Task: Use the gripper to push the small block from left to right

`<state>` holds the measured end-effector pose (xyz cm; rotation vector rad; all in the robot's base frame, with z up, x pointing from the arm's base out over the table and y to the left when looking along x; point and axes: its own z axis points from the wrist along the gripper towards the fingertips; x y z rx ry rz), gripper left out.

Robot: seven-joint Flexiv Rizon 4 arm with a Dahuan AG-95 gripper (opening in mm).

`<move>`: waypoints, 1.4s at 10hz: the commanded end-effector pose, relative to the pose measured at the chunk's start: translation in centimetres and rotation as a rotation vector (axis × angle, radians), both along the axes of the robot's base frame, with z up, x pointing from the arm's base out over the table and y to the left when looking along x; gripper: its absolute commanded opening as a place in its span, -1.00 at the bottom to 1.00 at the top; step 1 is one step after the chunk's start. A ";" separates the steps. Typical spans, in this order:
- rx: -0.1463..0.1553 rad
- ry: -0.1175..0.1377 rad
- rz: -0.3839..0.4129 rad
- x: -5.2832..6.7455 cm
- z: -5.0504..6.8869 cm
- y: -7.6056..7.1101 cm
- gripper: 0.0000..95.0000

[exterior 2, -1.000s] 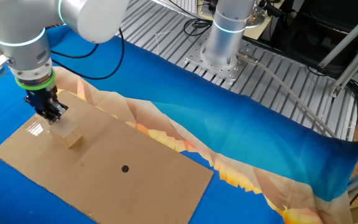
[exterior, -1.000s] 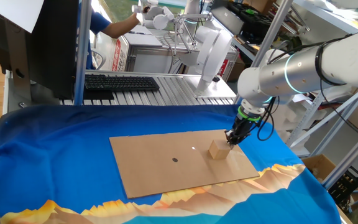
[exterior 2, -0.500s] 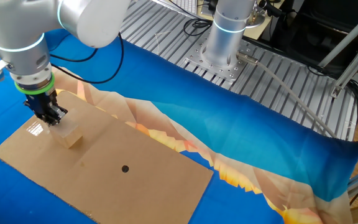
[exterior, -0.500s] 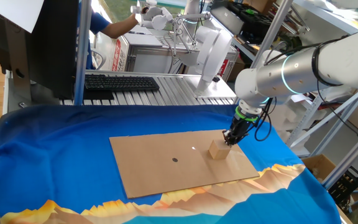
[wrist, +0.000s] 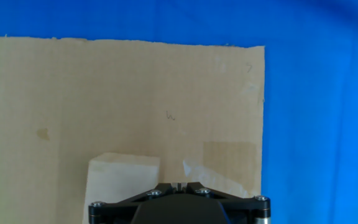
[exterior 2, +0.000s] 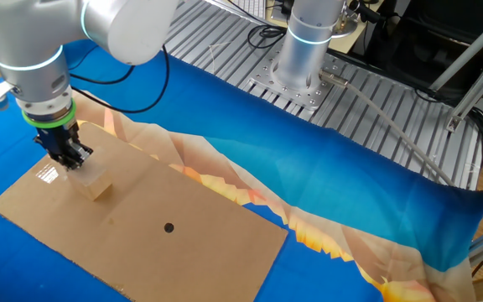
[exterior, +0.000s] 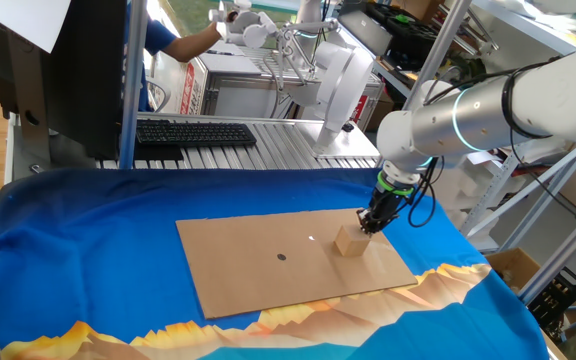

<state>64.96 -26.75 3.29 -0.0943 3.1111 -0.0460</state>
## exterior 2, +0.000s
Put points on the white keyboard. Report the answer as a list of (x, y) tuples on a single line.
[(254, 7)]

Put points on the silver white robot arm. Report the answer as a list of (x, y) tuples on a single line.
[(36, 38)]

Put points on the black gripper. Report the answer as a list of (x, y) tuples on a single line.
[(59, 140)]

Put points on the black desk chair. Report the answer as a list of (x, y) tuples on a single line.
[(417, 42)]

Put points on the brown cardboard sheet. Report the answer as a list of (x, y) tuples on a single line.
[(162, 260)]

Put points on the blue mountain print cloth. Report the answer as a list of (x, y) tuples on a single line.
[(308, 176)]

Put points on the thin grey metal tube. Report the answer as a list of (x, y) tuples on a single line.
[(468, 52)]

